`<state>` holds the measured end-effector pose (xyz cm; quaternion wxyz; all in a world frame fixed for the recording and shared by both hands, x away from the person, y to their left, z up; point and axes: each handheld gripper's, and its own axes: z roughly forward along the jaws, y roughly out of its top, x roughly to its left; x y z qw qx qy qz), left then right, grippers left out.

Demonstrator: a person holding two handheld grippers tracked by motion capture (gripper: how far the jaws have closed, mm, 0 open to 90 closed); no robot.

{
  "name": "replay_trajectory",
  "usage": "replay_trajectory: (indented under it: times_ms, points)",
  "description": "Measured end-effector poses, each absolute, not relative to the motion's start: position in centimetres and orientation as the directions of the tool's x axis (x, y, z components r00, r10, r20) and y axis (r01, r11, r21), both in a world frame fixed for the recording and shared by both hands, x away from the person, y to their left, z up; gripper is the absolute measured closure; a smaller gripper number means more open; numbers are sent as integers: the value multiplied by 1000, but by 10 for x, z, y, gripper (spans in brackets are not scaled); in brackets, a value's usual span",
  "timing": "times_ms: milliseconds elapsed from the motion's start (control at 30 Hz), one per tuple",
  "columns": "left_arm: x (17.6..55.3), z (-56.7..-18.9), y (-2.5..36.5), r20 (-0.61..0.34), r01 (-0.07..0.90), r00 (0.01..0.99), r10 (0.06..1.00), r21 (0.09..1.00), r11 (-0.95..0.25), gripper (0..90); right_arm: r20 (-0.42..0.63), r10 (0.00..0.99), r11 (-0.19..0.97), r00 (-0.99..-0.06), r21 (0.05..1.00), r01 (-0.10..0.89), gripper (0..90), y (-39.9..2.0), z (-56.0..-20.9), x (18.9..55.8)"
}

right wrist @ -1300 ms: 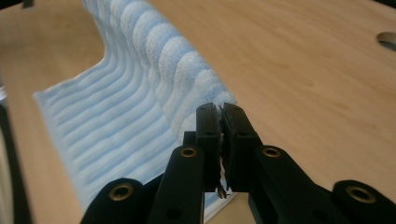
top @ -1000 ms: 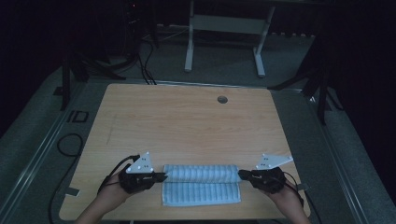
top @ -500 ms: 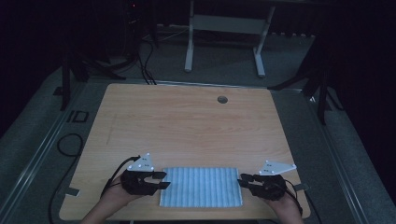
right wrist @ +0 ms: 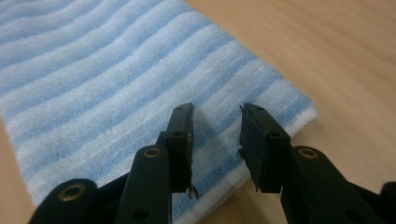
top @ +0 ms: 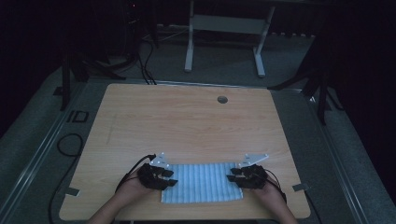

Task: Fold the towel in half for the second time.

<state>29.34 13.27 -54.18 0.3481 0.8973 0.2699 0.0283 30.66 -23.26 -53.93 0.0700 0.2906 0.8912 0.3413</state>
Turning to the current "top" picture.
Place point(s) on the black metal stand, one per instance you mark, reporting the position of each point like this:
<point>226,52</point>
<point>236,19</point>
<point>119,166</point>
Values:
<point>65,81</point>
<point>322,93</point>

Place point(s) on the white metal desk frame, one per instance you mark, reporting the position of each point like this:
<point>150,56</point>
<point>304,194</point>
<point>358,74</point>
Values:
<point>225,24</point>

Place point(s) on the grey tape piece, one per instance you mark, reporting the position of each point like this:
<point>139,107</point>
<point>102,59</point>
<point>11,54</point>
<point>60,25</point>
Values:
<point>72,192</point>
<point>300,187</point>

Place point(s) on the person's right hand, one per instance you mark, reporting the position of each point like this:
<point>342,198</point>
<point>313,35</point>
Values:
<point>269,194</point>

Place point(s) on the metal floor rail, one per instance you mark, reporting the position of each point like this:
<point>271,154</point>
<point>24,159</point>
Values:
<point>339,165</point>
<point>34,161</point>

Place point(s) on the person's left hand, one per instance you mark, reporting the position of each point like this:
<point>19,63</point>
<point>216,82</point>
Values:
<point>134,189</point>

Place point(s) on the blue striped towel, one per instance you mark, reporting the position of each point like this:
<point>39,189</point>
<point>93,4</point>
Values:
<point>202,183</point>

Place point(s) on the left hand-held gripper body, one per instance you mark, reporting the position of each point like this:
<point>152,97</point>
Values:
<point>151,179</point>

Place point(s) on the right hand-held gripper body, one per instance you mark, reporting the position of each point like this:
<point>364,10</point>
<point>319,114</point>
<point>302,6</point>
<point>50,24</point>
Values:
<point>253,177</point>

